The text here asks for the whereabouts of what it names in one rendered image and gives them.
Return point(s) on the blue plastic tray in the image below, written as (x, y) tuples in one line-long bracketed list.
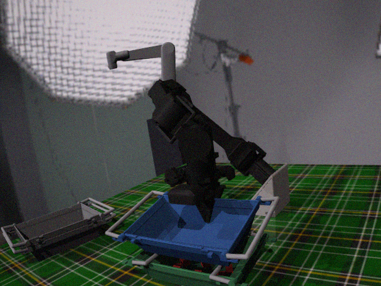
[(179, 231)]

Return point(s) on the green plastic tray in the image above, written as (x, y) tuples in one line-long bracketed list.
[(162, 267)]

